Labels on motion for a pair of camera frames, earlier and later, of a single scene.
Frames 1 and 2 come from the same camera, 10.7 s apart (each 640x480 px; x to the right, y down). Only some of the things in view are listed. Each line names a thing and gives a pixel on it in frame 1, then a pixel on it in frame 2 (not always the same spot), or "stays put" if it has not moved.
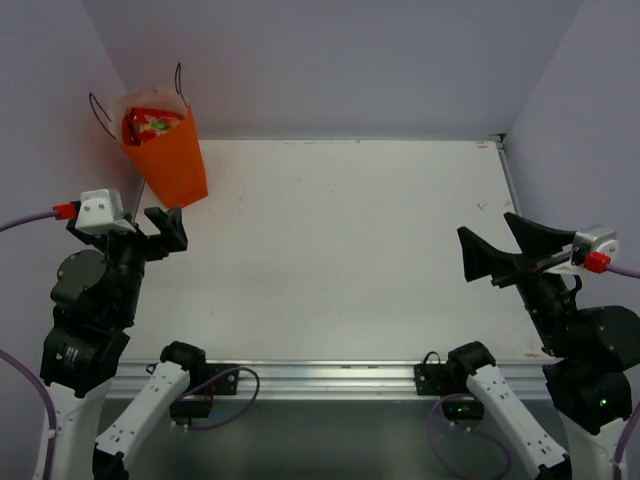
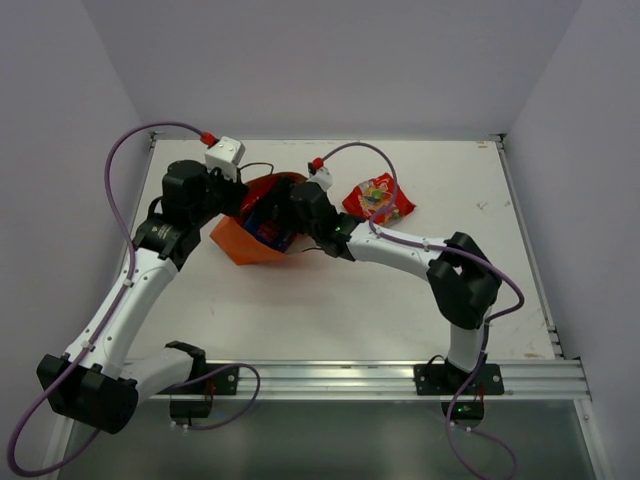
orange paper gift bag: x=170 y=153 → x=231 y=238
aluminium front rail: x=536 y=380 stays put
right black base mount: x=449 y=381 stays put
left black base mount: x=205 y=381 stays put
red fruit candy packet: x=140 y=124 → x=372 y=195
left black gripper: x=151 y=242 → x=235 y=195
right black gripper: x=482 y=259 → x=280 y=189
